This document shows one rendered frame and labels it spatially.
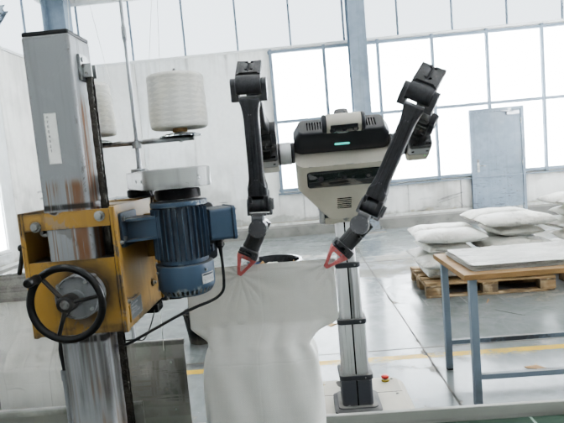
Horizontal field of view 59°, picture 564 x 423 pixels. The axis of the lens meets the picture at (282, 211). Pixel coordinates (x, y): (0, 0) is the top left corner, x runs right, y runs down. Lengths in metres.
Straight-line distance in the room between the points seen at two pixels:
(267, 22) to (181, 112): 8.64
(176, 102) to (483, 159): 9.03
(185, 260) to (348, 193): 0.96
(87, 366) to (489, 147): 9.36
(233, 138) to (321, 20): 2.75
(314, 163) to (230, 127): 7.81
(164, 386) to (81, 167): 1.18
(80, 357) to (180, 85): 0.75
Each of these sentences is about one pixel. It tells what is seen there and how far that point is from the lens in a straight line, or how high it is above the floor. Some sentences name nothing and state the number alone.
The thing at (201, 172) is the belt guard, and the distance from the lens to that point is 1.29.
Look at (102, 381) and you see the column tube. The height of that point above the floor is 0.91.
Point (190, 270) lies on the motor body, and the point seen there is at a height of 1.16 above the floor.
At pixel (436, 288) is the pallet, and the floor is 0.09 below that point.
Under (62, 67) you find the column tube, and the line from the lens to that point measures 1.32.
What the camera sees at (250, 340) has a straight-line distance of 1.70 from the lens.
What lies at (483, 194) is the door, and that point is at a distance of 10.19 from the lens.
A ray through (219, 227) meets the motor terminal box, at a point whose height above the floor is 1.25.
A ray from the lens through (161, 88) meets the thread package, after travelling 1.44.
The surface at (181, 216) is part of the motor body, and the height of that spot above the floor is 1.29.
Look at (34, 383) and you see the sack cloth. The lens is 1.90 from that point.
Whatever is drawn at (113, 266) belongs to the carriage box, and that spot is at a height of 1.19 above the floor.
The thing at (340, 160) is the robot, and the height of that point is 1.40.
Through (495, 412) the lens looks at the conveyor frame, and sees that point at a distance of 2.21.
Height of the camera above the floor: 1.40
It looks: 5 degrees down
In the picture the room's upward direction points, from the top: 5 degrees counter-clockwise
